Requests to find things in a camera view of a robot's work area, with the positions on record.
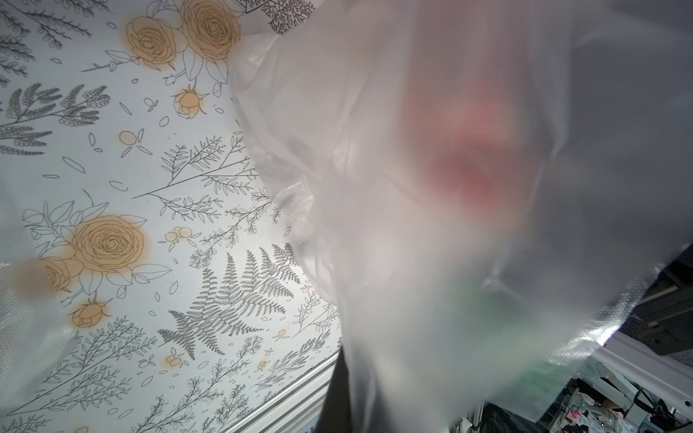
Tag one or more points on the clear plastic carrier bag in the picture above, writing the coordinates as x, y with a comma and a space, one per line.
484, 189

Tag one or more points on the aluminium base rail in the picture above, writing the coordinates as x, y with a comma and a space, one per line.
296, 408

